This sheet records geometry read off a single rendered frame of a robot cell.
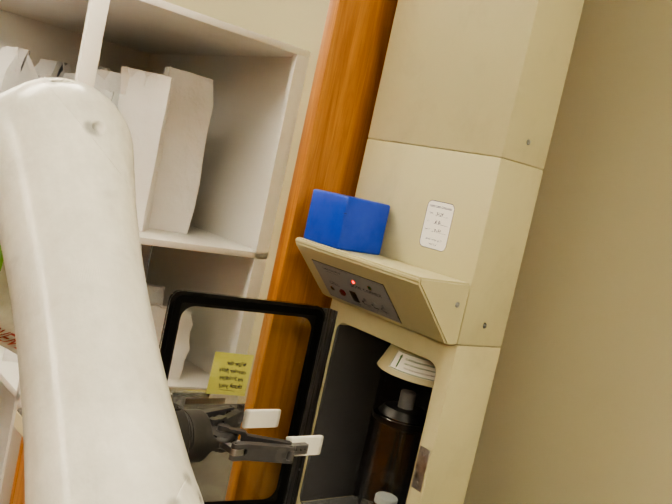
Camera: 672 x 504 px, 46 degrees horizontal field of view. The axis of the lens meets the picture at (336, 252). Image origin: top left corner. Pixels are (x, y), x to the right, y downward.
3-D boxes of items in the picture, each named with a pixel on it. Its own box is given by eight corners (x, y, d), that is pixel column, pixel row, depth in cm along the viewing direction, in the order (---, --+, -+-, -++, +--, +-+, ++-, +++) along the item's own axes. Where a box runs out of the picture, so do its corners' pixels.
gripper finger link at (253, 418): (243, 428, 125) (240, 427, 126) (278, 427, 130) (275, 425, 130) (247, 410, 125) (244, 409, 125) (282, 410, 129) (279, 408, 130)
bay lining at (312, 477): (390, 489, 164) (428, 326, 161) (484, 550, 145) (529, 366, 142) (298, 500, 149) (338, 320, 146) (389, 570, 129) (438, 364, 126)
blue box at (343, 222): (344, 244, 145) (355, 196, 144) (380, 255, 138) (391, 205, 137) (302, 238, 139) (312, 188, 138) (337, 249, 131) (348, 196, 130)
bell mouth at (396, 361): (424, 360, 153) (430, 333, 153) (493, 391, 140) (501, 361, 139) (357, 358, 142) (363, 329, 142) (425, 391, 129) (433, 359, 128)
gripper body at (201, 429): (196, 421, 107) (252, 420, 113) (167, 400, 114) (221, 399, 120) (185, 473, 108) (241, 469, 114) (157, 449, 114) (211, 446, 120)
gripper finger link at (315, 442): (285, 436, 117) (288, 438, 116) (321, 434, 121) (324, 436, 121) (281, 455, 117) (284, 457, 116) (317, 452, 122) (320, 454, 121)
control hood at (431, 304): (331, 295, 148) (343, 243, 147) (458, 346, 123) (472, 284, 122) (282, 290, 140) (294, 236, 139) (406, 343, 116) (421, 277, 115)
